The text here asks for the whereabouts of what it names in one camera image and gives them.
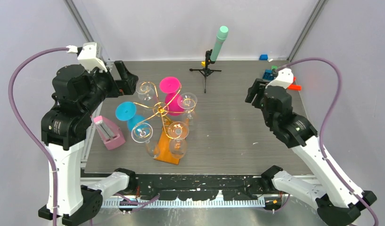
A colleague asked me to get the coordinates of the clear wine glass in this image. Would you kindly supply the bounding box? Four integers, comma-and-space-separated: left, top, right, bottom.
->
136, 81, 156, 101
167, 121, 189, 159
131, 122, 160, 159
177, 92, 197, 122

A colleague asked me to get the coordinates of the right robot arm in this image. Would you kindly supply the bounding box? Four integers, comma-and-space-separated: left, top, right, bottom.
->
245, 78, 377, 226

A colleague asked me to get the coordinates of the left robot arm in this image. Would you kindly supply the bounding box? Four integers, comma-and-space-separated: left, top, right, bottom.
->
38, 61, 139, 226

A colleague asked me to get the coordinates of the blue wine glass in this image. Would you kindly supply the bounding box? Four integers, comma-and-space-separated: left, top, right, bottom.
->
115, 102, 146, 132

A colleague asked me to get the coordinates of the pink wine glass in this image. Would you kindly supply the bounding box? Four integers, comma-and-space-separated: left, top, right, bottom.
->
159, 77, 184, 116

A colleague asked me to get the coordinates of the orange wooden rack base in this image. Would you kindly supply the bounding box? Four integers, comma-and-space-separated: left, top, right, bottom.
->
154, 121, 189, 165

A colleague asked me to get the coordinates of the blue lego brick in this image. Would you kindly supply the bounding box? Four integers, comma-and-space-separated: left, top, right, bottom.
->
262, 69, 274, 81

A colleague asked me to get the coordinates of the red plastic block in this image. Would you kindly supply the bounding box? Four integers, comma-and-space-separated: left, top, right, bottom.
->
287, 77, 302, 91

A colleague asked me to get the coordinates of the pink metronome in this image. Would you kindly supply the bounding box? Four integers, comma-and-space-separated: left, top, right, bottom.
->
93, 115, 126, 150

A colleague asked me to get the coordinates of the black tripod mic stand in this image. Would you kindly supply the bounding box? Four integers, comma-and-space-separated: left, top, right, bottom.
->
189, 49, 221, 93

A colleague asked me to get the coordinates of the mint green microphone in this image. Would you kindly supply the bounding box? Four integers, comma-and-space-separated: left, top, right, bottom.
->
210, 25, 229, 62

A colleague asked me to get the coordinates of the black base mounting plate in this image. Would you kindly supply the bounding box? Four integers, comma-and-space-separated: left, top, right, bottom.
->
119, 174, 281, 201

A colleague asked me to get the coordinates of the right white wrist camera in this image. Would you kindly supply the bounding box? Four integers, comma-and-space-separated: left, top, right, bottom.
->
266, 68, 294, 89

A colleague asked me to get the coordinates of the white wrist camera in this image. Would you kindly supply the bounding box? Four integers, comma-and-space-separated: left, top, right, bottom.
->
77, 42, 107, 73
266, 68, 294, 89

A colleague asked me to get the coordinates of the blue block by wall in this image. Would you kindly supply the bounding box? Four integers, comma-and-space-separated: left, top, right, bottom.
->
259, 54, 269, 61

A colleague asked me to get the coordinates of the gold wire glass rack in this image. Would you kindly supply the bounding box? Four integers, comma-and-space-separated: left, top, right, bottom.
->
134, 81, 188, 125

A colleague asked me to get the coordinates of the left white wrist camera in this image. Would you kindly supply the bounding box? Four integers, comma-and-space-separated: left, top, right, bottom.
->
77, 42, 107, 73

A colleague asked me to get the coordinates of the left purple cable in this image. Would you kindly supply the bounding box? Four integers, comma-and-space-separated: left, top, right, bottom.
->
8, 45, 78, 226

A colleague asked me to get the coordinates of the purple cable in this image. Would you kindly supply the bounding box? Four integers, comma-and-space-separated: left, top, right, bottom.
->
8, 45, 78, 226
272, 57, 379, 226

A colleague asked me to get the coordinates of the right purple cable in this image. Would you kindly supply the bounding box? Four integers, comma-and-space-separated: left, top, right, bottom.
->
272, 57, 379, 226

